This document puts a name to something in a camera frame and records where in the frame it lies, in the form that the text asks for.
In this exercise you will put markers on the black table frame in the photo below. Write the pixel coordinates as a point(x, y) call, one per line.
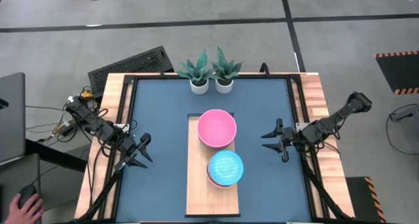
point(248, 76)

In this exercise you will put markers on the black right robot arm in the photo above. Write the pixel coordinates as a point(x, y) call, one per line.
point(330, 120)

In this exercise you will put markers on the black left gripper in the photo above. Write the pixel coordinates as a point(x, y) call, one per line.
point(131, 152)

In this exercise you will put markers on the black perforated panel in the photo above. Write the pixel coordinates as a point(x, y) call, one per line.
point(131, 67)

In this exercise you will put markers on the snake plant in white pot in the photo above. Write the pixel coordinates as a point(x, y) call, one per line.
point(198, 75)
point(225, 71)

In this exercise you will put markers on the person's hand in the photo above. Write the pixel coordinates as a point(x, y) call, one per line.
point(23, 212)

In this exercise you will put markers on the orange bowl with blue inside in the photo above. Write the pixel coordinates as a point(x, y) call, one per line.
point(226, 167)

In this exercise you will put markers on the grey laptop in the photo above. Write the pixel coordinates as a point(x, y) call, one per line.
point(11, 119)

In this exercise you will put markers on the plain pink bowl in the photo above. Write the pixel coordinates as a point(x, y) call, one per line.
point(216, 128)

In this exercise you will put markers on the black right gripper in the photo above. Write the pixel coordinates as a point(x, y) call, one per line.
point(289, 136)

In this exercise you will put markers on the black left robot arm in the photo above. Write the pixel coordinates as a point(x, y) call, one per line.
point(95, 124)

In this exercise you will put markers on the black computer mouse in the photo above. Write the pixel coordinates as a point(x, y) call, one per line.
point(27, 191)

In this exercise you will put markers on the black orange striped floor mat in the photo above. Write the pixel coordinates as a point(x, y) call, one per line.
point(363, 197)
point(401, 71)

